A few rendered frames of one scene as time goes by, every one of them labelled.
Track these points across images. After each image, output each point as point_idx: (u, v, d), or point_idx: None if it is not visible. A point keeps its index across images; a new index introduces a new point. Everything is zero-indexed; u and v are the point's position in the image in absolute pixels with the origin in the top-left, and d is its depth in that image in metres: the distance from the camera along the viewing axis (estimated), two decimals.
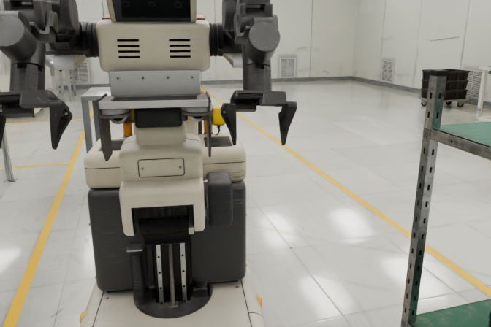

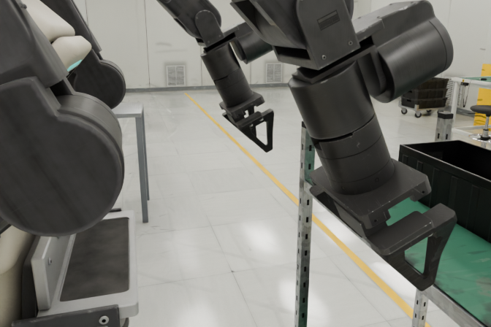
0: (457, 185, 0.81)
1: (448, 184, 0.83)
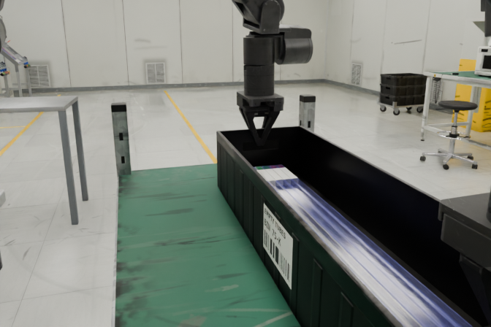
0: (242, 182, 0.60)
1: (239, 180, 0.62)
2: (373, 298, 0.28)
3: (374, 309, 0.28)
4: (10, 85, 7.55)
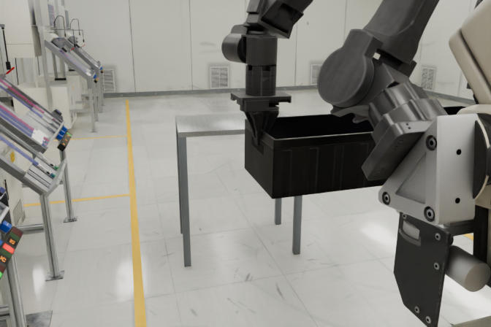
0: (367, 150, 0.78)
1: (356, 153, 0.77)
2: None
3: None
4: (84, 90, 7.31)
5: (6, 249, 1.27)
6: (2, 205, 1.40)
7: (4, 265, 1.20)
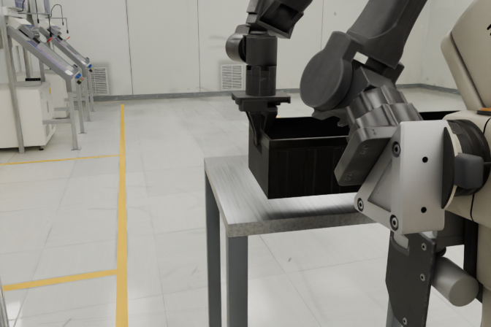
0: None
1: None
2: None
3: None
4: None
5: None
6: None
7: None
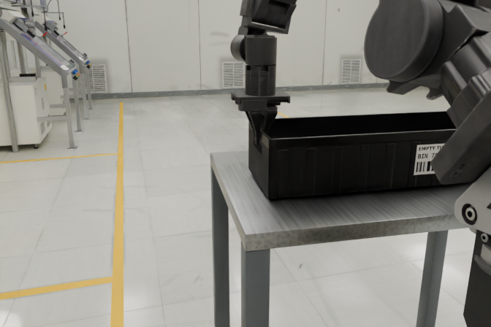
0: (368, 152, 0.76)
1: (357, 155, 0.75)
2: None
3: None
4: None
5: None
6: None
7: None
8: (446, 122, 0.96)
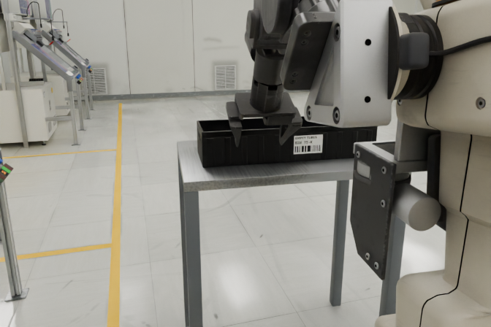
0: (263, 140, 1.27)
1: (256, 141, 1.26)
2: None
3: (365, 125, 1.33)
4: None
5: None
6: None
7: None
8: None
